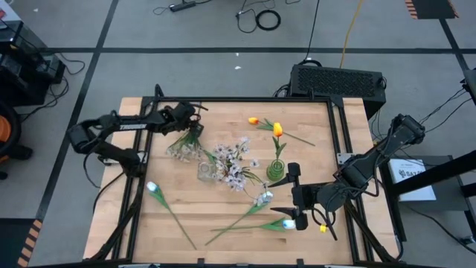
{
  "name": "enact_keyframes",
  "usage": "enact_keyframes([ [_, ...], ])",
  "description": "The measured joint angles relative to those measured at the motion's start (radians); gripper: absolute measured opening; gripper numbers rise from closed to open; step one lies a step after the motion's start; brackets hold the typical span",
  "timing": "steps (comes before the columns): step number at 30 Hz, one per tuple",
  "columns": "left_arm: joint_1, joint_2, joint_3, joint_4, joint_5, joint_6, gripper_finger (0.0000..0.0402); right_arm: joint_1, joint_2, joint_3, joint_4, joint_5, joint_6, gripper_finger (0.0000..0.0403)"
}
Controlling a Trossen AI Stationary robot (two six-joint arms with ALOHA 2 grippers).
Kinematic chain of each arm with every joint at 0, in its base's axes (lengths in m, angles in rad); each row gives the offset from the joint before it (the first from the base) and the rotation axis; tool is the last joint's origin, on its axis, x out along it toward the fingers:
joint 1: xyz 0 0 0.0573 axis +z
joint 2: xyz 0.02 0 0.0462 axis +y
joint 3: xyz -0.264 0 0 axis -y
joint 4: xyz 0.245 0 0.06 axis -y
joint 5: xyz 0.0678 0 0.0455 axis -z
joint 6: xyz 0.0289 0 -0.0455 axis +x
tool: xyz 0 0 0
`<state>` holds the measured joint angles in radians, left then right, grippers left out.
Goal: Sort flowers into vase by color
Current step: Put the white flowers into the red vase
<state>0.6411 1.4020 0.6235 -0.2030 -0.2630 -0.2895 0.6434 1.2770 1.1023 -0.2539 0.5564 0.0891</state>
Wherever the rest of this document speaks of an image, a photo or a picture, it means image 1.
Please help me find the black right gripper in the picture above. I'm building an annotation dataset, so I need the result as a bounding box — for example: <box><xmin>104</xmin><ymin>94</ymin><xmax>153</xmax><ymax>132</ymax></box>
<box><xmin>267</xmin><ymin>162</ymin><xmax>330</xmax><ymax>231</ymax></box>

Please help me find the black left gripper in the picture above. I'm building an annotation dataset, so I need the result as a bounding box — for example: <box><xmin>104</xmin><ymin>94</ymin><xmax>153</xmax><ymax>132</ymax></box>
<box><xmin>160</xmin><ymin>101</ymin><xmax>208</xmax><ymax>139</ymax></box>

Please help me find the blue white artificial tulip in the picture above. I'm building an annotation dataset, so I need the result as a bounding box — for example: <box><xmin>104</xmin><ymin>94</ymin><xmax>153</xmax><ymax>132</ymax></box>
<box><xmin>204</xmin><ymin>190</ymin><xmax>274</xmax><ymax>246</ymax></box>
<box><xmin>210</xmin><ymin>217</ymin><xmax>298</xmax><ymax>234</ymax></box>
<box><xmin>146</xmin><ymin>181</ymin><xmax>198</xmax><ymax>251</ymax></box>

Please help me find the clear cut-glass vase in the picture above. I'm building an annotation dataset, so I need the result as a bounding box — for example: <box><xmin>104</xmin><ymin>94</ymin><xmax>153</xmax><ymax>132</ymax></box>
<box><xmin>196</xmin><ymin>161</ymin><xmax>218</xmax><ymax>183</ymax></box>

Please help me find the orange artificial tulip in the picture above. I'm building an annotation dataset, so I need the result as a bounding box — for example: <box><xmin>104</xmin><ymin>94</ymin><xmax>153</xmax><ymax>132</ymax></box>
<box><xmin>248</xmin><ymin>116</ymin><xmax>317</xmax><ymax>147</ymax></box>

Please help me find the green glass vase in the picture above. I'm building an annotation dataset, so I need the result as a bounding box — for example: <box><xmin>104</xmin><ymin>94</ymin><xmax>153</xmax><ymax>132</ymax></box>
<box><xmin>266</xmin><ymin>159</ymin><xmax>286</xmax><ymax>182</ymax></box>

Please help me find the black mesh computer case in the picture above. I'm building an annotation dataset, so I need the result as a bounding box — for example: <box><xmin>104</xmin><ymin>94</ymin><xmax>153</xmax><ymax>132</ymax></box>
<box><xmin>288</xmin><ymin>63</ymin><xmax>387</xmax><ymax>120</ymax></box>

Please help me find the white labelled box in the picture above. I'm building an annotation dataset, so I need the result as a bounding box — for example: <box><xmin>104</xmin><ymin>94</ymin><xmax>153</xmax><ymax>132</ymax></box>
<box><xmin>388</xmin><ymin>158</ymin><xmax>438</xmax><ymax>202</ymax></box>

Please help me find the black power strip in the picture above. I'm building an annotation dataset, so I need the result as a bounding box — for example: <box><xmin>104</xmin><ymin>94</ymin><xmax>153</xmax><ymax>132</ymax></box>
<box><xmin>169</xmin><ymin>0</ymin><xmax>197</xmax><ymax>13</ymax></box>

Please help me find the black metal stand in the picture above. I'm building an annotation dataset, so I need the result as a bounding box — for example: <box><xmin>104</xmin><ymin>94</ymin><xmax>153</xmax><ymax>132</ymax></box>
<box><xmin>381</xmin><ymin>148</ymin><xmax>476</xmax><ymax>243</ymax></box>

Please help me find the black equipment cabinet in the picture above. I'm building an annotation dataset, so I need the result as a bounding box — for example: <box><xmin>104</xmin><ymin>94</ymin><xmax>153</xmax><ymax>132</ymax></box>
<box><xmin>0</xmin><ymin>20</ymin><xmax>67</xmax><ymax>107</ymax></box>

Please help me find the black hazard-striped floor mat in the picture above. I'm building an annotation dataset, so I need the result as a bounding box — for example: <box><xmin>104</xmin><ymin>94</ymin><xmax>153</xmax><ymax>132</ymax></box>
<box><xmin>0</xmin><ymin>218</ymin><xmax>44</xmax><ymax>268</ymax></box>
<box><xmin>405</xmin><ymin>0</ymin><xmax>459</xmax><ymax>20</ymax></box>

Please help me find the black metal table frame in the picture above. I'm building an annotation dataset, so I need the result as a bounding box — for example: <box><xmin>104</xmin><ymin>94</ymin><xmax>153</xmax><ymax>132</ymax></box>
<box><xmin>83</xmin><ymin>83</ymin><xmax>406</xmax><ymax>267</ymax></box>

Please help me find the coiled black cable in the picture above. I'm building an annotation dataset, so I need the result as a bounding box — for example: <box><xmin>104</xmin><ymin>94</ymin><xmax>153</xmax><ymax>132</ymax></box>
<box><xmin>254</xmin><ymin>9</ymin><xmax>282</xmax><ymax>32</ymax></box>

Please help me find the black floor cable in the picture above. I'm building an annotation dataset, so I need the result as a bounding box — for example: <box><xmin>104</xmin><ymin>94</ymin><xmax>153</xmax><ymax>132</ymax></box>
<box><xmin>298</xmin><ymin>0</ymin><xmax>321</xmax><ymax>68</ymax></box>

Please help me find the yellow floor cable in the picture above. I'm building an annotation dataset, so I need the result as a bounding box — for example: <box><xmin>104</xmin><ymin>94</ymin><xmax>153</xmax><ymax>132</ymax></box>
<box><xmin>338</xmin><ymin>0</ymin><xmax>364</xmax><ymax>69</ymax></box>

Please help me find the orange cable reel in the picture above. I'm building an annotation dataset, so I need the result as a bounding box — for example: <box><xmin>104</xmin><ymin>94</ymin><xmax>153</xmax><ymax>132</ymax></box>
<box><xmin>0</xmin><ymin>100</ymin><xmax>22</xmax><ymax>165</ymax></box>

